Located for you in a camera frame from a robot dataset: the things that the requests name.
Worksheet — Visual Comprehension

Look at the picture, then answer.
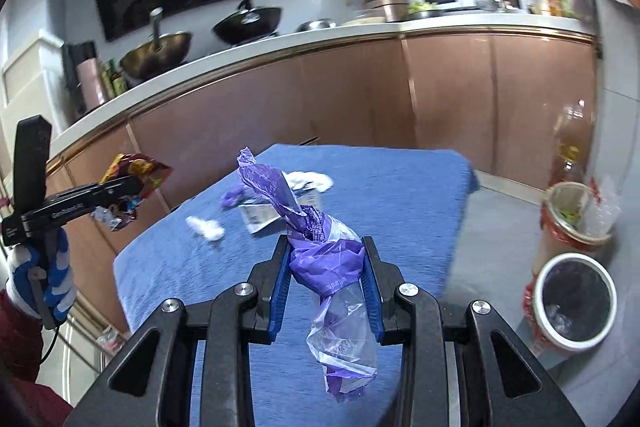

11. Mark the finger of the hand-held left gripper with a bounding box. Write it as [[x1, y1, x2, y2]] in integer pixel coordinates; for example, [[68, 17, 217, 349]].
[[95, 174, 142, 208]]

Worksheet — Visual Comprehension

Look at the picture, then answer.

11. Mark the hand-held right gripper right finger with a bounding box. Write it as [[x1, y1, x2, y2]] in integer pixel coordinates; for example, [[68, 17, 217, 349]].
[[360, 234, 566, 427]]

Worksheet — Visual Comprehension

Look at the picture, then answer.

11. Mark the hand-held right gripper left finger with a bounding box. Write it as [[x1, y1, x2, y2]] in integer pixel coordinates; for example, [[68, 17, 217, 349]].
[[72, 237, 293, 427]]

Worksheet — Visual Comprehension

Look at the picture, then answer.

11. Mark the red snack wrapper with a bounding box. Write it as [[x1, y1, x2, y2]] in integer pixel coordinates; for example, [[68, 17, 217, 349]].
[[100, 153, 173, 203]]

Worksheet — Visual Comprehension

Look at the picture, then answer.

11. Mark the purple plastic wrapper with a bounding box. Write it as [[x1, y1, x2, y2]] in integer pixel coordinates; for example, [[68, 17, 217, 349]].
[[236, 147, 378, 403]]

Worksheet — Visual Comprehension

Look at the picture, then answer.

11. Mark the white rimmed blue bin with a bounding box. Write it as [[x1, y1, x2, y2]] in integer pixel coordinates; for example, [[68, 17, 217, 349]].
[[530, 253, 617, 355]]

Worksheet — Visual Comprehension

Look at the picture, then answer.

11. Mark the person's left forearm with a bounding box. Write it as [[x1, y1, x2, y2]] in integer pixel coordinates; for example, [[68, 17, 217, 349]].
[[0, 289, 76, 427]]

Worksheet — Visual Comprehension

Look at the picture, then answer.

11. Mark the person's left hand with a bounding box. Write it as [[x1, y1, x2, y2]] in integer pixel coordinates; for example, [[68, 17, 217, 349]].
[[7, 227, 77, 322]]

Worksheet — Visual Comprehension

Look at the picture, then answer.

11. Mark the white printed packet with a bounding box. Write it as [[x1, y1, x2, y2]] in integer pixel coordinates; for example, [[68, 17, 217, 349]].
[[240, 202, 282, 235]]

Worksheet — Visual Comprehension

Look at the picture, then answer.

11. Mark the white crumpled tissue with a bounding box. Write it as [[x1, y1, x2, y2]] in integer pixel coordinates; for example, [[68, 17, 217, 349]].
[[287, 170, 335, 193], [187, 217, 226, 240]]

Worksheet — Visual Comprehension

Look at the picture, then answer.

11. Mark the blue towel covered table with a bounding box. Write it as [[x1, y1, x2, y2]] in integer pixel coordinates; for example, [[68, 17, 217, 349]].
[[114, 143, 478, 427]]

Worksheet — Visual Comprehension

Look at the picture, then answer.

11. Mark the olive oil bottle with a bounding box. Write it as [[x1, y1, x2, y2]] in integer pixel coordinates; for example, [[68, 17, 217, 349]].
[[109, 60, 128, 98]]

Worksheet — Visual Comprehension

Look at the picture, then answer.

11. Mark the pink thermos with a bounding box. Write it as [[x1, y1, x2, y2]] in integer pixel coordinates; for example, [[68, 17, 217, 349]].
[[75, 41, 107, 110]]

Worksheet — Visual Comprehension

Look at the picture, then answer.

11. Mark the black knife holder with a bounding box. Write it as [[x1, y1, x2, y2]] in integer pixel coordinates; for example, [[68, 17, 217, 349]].
[[60, 42, 83, 118]]

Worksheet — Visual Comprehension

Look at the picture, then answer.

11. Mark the brass wok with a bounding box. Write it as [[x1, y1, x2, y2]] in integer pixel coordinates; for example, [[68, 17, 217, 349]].
[[120, 7, 193, 83]]

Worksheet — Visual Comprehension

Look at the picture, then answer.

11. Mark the small plastic packet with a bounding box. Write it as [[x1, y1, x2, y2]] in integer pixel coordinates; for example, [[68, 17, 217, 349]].
[[95, 327, 126, 354]]

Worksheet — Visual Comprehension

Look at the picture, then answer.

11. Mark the beige bucket with red bag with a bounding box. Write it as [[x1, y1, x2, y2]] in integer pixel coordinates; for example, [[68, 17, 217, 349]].
[[532, 181, 613, 275]]

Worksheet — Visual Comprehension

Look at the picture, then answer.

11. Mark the black wok with lid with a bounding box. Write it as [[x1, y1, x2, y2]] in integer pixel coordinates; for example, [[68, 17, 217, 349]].
[[212, 0, 283, 46]]

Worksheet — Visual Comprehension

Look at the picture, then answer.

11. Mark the clear plastic bag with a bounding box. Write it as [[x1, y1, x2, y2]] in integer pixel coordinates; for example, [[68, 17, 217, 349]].
[[575, 177, 616, 238]]

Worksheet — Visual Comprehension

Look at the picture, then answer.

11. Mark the steel bowl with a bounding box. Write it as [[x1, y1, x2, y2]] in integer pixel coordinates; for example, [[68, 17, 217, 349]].
[[296, 19, 337, 33]]

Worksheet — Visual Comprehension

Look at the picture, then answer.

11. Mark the large oil bottle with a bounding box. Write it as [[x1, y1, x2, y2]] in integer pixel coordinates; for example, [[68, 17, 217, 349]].
[[550, 100, 596, 188]]

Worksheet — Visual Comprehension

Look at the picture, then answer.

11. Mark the bowl of green vegetables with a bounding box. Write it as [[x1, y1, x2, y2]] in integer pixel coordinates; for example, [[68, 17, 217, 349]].
[[407, 0, 441, 19]]

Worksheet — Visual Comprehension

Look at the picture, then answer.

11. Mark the brown cooking pot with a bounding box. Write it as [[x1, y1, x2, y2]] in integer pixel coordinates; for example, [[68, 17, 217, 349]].
[[361, 0, 407, 22]]

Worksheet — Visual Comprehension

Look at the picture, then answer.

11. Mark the black cable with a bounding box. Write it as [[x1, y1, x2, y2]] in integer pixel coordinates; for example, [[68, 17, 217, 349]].
[[37, 322, 63, 364]]

